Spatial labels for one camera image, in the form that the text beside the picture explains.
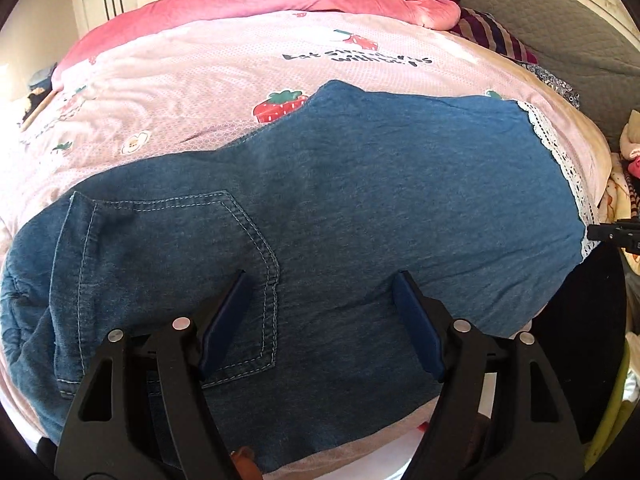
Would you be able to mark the grey quilted headboard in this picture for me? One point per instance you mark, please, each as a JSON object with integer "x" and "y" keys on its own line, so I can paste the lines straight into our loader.
{"x": 575, "y": 41}

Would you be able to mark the left hand thumb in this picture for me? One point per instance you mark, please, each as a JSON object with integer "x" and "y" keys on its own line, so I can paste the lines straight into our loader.
{"x": 244, "y": 462}

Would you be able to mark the pile of colourful clothes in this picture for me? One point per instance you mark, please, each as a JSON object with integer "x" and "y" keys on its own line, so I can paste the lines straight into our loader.
{"x": 621, "y": 196}

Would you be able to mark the blue denim pants lace hem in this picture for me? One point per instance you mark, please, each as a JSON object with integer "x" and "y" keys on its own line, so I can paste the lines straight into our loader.
{"x": 473, "y": 196}

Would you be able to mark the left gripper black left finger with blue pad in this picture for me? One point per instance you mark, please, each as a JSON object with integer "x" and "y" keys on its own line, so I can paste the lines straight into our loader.
{"x": 104, "y": 436}

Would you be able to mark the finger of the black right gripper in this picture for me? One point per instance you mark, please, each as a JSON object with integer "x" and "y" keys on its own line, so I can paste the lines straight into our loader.
{"x": 623, "y": 234}

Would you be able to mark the dark floral cloth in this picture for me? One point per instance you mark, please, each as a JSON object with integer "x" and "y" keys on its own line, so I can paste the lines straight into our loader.
{"x": 560, "y": 86}

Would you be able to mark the purple striped pillow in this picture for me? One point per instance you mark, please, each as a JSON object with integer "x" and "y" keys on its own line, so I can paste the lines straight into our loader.
{"x": 482, "y": 29}

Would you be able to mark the pink folded quilt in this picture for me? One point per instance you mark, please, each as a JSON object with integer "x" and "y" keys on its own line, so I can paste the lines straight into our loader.
{"x": 161, "y": 15}

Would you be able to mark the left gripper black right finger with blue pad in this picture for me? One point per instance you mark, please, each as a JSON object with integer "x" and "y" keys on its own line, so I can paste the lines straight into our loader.
{"x": 501, "y": 414}

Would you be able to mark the pink strawberry print bedsheet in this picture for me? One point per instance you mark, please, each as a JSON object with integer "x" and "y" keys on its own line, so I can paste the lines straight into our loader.
{"x": 203, "y": 85}

